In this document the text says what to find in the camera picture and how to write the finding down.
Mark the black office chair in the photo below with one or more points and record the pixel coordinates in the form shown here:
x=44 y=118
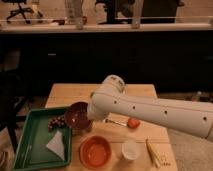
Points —
x=22 y=11

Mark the dark chair at left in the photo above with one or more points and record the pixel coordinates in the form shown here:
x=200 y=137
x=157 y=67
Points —
x=8 y=108

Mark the dark red bowl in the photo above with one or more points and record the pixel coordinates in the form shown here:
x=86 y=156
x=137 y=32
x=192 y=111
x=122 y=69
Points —
x=76 y=116

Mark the white cup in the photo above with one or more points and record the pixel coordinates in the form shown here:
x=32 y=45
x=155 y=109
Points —
x=130 y=150

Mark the silver fork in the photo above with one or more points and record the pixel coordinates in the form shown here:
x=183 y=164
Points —
x=115 y=122

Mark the orange tomato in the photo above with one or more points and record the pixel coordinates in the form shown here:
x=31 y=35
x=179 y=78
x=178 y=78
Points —
x=133 y=123

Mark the yellow corn cob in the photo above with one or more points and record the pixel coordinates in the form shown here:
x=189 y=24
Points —
x=153 y=154

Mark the orange bowl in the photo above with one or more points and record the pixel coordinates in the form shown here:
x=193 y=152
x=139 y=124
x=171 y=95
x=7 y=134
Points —
x=95 y=152

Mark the green plastic tray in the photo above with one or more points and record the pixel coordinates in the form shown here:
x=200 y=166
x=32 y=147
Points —
x=32 y=153

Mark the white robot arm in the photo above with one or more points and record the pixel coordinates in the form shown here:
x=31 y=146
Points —
x=195 y=118

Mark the white folded napkin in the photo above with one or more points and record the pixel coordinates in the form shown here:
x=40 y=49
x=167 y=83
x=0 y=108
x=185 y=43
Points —
x=56 y=145

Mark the bunch of dark grapes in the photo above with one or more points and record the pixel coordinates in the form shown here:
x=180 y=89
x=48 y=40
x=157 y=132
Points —
x=56 y=122

